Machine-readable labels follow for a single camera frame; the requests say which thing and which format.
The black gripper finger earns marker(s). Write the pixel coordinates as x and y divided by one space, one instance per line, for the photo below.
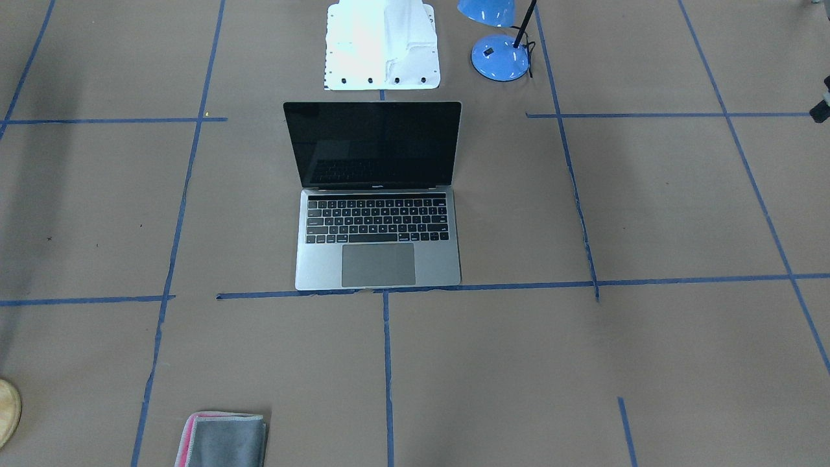
820 112

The silver grey laptop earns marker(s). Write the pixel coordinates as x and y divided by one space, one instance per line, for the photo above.
377 205

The blue desk lamp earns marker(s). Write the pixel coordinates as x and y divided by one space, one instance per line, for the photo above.
499 57

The grey pink folded cloth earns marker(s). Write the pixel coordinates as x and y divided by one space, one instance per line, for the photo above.
216 438

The wooden mug tree stand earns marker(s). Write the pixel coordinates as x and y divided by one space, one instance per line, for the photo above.
11 409

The white camera pillar base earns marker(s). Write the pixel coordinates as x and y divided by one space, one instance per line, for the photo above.
381 45

